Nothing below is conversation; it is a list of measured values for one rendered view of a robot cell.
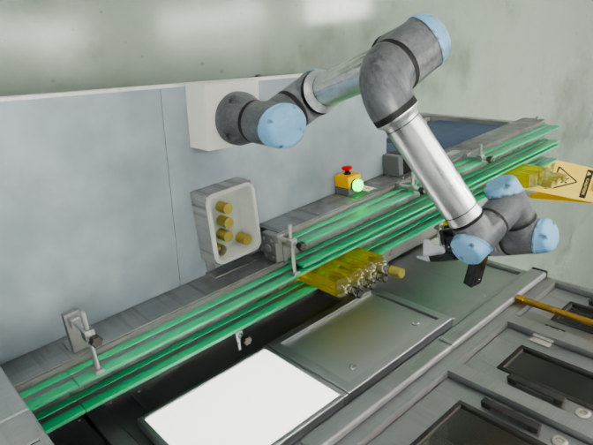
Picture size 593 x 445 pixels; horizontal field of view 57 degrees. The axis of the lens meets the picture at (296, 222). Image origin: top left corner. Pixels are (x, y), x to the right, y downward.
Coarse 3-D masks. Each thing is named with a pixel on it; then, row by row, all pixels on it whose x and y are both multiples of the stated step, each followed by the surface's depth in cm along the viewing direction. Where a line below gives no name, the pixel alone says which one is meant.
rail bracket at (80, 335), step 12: (72, 312) 135; (84, 312) 127; (72, 324) 134; (84, 324) 127; (72, 336) 136; (84, 336) 127; (96, 336) 125; (72, 348) 137; (84, 348) 139; (96, 360) 131; (96, 372) 131
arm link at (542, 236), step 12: (528, 228) 119; (540, 228) 118; (552, 228) 120; (504, 240) 125; (516, 240) 122; (528, 240) 120; (540, 240) 118; (552, 240) 119; (504, 252) 126; (516, 252) 124; (528, 252) 122; (540, 252) 120
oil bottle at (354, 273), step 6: (324, 264) 179; (330, 264) 178; (336, 264) 177; (342, 264) 177; (348, 264) 177; (336, 270) 174; (342, 270) 173; (348, 270) 173; (354, 270) 172; (360, 270) 172; (354, 276) 170; (360, 276) 171; (354, 282) 170
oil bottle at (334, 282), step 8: (312, 272) 175; (320, 272) 174; (328, 272) 173; (336, 272) 173; (304, 280) 179; (312, 280) 176; (320, 280) 172; (328, 280) 169; (336, 280) 168; (344, 280) 168; (320, 288) 174; (328, 288) 171; (336, 288) 168; (344, 288) 167; (336, 296) 169; (344, 296) 168
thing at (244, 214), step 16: (224, 192) 160; (240, 192) 171; (208, 208) 158; (240, 208) 174; (256, 208) 169; (240, 224) 176; (256, 224) 171; (256, 240) 174; (224, 256) 168; (240, 256) 169
